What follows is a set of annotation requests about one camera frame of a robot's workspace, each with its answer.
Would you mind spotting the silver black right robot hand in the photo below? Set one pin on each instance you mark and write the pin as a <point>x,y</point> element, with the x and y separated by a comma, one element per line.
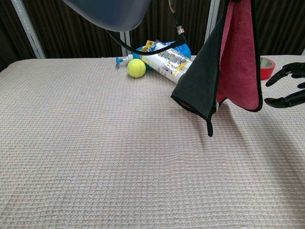
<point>295,70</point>

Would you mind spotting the grey and pink cloth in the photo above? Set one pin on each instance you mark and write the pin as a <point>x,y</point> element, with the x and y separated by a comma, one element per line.
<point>202,83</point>

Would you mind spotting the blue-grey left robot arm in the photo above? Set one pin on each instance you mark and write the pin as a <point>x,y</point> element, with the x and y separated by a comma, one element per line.
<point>107,14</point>

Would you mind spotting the red tape roll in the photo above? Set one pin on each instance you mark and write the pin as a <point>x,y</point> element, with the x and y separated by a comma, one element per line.
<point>265,71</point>

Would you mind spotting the black pleated curtain panel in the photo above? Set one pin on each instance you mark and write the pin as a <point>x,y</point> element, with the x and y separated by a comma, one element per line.
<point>159,21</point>
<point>9,28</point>
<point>281,26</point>
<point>78,40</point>

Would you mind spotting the blue pump soap bottle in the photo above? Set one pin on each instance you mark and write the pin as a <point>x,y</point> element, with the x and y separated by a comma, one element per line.
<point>184,50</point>

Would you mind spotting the white yellow snack bag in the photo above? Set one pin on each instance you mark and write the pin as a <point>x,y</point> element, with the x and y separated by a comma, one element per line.
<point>166,64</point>

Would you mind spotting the yellow tennis ball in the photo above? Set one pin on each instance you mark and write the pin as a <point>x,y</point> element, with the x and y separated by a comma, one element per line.
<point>136,68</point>

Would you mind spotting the beige woven tablecloth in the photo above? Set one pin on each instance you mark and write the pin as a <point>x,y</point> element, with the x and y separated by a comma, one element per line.
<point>95,143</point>

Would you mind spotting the white metal frame post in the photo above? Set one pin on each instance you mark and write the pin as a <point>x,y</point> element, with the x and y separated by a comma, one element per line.
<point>28,31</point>
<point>212,26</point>
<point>125,40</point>

